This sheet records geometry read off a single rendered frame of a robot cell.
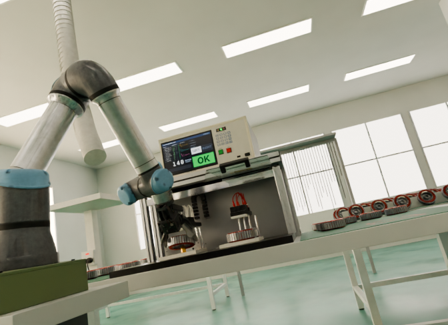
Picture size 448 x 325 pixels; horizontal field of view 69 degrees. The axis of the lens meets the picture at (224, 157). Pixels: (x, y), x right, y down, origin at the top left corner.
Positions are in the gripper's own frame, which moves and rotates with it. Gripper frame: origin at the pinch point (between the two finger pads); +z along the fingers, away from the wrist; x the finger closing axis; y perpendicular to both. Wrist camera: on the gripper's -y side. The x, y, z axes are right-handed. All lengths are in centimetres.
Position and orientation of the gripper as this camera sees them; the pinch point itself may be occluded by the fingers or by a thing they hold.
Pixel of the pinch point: (181, 242)
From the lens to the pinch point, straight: 138.0
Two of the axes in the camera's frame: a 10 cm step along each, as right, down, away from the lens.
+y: -1.1, 3.0, -9.5
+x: 9.5, -2.4, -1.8
